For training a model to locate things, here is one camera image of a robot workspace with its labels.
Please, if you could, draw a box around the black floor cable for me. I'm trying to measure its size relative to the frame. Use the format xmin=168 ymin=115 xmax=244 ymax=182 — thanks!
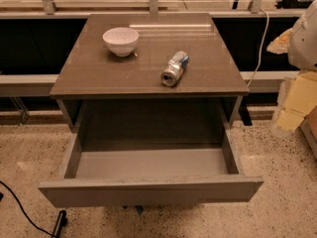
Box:
xmin=0 ymin=180 xmax=57 ymax=238

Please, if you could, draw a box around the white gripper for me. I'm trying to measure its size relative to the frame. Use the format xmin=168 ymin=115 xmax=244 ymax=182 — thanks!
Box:
xmin=266 ymin=29 xmax=317 ymax=138

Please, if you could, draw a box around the white cable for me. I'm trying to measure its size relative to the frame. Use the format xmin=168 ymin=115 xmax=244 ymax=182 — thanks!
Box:
xmin=246 ymin=7 xmax=270 ymax=88

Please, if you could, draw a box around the metal railing frame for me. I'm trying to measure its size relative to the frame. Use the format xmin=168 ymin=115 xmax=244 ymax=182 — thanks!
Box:
xmin=1 ymin=0 xmax=314 ymax=98

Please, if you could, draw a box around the crushed silver blue can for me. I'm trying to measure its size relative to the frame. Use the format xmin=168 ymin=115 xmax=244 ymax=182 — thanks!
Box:
xmin=161 ymin=51 xmax=189 ymax=87

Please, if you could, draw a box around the grey drawer cabinet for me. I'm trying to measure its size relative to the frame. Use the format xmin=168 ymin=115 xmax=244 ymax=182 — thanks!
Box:
xmin=51 ymin=12 xmax=249 ymax=127

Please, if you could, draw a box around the white ceramic bowl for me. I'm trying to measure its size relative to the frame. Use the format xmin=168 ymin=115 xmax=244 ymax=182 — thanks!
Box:
xmin=102 ymin=27 xmax=139 ymax=57

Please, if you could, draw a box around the cardboard box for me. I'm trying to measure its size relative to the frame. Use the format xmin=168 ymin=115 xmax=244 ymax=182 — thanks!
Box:
xmin=300 ymin=106 xmax=317 ymax=161

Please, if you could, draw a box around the black plug on floor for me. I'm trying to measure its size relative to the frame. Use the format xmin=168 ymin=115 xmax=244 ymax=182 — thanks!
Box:
xmin=52 ymin=210 xmax=67 ymax=238

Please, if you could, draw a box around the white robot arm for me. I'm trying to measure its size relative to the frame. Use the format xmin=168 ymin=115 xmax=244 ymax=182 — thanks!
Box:
xmin=266 ymin=0 xmax=317 ymax=138

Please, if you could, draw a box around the blue tape on floor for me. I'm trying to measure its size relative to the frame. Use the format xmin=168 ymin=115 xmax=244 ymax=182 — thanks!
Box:
xmin=122 ymin=205 xmax=144 ymax=215

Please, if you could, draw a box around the grey top drawer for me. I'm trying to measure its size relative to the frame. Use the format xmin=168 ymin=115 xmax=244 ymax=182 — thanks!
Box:
xmin=38 ymin=97 xmax=264 ymax=209

